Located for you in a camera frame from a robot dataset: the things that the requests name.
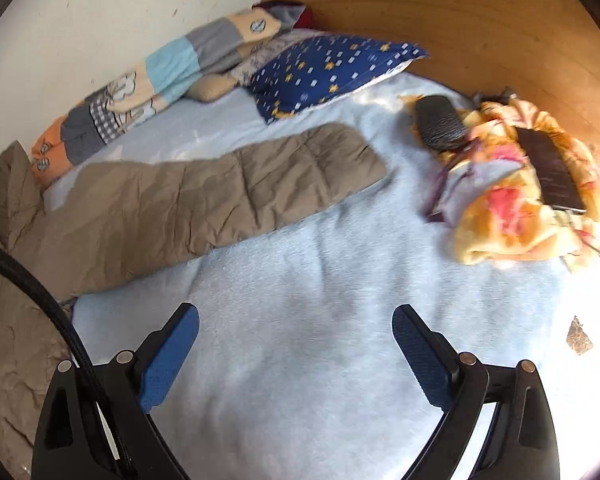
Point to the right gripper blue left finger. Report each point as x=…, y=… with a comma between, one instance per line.
x=162, y=354

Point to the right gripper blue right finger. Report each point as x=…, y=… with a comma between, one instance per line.
x=432, y=359

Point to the brown quilted hooded jacket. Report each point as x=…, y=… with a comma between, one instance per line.
x=124, y=220

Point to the light blue cloud bedsheet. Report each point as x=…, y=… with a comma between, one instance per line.
x=295, y=373

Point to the yellow floral blanket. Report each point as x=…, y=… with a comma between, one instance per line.
x=507, y=220

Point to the dark flat tablet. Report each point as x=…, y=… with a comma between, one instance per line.
x=557, y=186

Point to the beige small pillow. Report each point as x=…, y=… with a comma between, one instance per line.
x=211, y=87

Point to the patchwork rolled quilt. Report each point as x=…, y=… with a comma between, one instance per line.
x=152, y=85

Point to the grey printed pillow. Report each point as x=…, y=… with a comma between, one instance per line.
x=244, y=71

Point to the navy star pattern pillow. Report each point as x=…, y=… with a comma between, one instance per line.
x=322, y=69

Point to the wooden headboard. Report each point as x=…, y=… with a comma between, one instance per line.
x=546, y=50

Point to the dark red garment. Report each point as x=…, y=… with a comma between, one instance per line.
x=305, y=19

